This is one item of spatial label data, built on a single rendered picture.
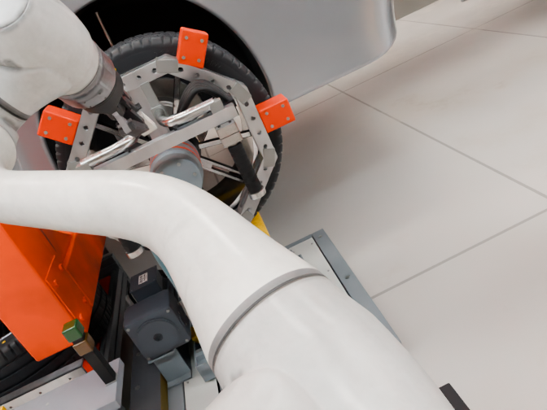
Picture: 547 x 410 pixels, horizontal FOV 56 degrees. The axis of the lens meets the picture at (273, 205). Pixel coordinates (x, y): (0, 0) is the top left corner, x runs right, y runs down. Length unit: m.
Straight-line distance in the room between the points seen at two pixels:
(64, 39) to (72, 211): 0.24
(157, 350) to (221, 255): 1.50
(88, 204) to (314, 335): 0.24
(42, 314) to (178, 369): 0.59
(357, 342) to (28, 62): 0.47
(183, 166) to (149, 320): 0.64
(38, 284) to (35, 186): 1.04
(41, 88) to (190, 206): 0.32
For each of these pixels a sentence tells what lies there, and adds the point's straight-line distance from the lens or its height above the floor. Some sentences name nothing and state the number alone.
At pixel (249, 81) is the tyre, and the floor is 0.95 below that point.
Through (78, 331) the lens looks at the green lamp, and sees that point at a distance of 1.42.
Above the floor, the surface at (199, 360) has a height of 0.15.
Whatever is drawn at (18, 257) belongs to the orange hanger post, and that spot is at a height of 0.83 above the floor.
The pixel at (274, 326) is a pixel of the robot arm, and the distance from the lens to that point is 0.30.
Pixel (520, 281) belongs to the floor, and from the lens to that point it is 1.93.
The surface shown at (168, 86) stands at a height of 0.96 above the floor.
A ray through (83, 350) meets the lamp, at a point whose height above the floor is 0.59.
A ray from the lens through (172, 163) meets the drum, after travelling 1.31.
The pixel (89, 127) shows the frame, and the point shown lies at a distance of 1.44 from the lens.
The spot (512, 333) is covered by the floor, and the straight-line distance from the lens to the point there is 1.77.
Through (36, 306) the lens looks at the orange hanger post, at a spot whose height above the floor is 0.68.
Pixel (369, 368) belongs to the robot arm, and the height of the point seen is 1.07.
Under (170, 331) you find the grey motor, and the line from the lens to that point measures 1.79.
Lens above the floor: 1.28
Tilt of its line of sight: 26 degrees down
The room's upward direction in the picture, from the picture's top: 25 degrees counter-clockwise
